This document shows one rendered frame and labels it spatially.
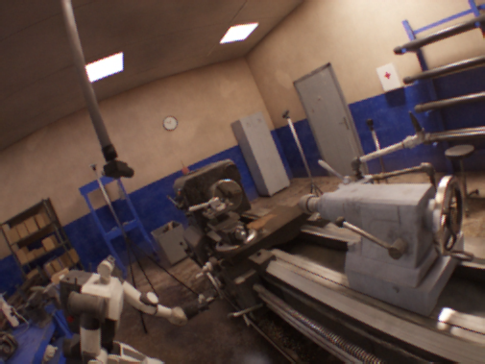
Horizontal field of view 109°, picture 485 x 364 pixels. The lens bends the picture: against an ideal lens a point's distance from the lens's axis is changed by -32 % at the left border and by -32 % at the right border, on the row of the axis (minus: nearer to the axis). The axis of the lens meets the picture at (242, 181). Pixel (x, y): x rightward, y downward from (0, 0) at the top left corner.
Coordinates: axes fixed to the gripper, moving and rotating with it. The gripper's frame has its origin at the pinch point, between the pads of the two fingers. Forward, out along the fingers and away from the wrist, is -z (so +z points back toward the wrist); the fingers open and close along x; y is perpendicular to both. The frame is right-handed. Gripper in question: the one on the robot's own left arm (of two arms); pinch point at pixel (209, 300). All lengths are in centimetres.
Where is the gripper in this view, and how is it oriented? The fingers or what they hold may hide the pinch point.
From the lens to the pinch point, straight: 173.1
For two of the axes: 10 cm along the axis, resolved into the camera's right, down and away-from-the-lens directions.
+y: -2.7, -8.9, -3.7
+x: 4.9, 2.0, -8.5
